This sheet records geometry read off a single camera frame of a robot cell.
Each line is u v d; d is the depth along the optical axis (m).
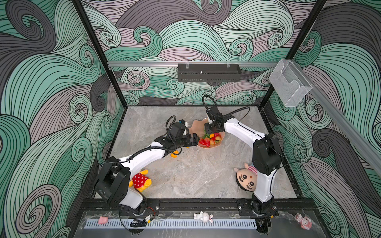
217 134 0.97
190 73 0.95
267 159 0.51
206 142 0.92
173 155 0.92
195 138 0.75
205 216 0.68
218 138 0.93
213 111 0.73
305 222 0.67
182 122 0.77
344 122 0.59
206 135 0.95
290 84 0.79
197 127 1.02
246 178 0.75
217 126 0.67
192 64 0.92
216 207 0.74
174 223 0.70
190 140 0.73
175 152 0.67
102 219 0.68
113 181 0.42
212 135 0.95
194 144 0.74
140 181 0.77
